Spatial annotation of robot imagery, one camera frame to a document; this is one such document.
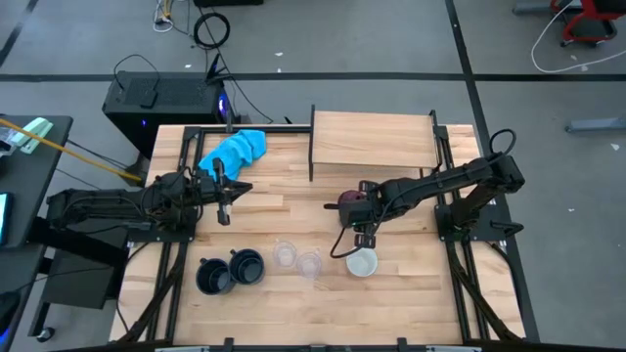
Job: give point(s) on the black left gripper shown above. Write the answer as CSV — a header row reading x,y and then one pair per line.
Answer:
x,y
208,188

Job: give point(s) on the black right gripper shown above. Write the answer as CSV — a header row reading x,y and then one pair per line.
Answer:
x,y
376,205

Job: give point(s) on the orange mug white inside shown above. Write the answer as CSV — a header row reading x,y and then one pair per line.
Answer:
x,y
362,264

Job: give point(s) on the clear glass cup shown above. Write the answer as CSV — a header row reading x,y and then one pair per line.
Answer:
x,y
284,254
309,265

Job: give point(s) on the dark blue mug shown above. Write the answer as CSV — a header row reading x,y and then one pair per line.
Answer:
x,y
215,277
247,268

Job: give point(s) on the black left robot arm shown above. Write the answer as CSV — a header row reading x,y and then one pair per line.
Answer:
x,y
98,205

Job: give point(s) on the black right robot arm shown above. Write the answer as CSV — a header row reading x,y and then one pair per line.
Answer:
x,y
440,183

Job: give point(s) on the blue cloth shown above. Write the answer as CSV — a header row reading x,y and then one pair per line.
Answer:
x,y
237,149

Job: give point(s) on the black computer tower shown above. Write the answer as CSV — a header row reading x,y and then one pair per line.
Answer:
x,y
171,105

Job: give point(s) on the black wifi antenna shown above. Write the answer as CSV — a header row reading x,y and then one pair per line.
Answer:
x,y
214,68

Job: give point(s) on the yellow rod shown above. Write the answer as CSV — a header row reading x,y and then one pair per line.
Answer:
x,y
73,152

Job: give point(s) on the black rolling cart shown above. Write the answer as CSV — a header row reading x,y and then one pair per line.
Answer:
x,y
78,281

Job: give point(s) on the black floor box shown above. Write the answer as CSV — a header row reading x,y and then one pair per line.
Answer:
x,y
227,2

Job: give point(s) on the black side desk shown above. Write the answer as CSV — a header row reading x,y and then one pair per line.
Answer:
x,y
39,195

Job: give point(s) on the pale green white device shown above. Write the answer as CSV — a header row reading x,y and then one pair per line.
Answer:
x,y
36,131

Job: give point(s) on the tablet with lit screen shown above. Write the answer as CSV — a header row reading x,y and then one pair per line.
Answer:
x,y
4,217

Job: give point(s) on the grey floor beam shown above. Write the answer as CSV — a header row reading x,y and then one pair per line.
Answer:
x,y
530,7
596,124

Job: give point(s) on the red chair base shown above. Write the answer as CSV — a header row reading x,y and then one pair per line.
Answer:
x,y
601,7

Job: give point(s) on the wooden shelf black frame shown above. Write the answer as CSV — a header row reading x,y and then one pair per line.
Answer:
x,y
371,139

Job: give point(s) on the black aluminium table frame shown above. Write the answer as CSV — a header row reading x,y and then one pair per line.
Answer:
x,y
283,129

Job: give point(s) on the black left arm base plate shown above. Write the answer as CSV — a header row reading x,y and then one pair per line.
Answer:
x,y
147,237

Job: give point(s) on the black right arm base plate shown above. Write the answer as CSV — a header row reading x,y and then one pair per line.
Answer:
x,y
494,220

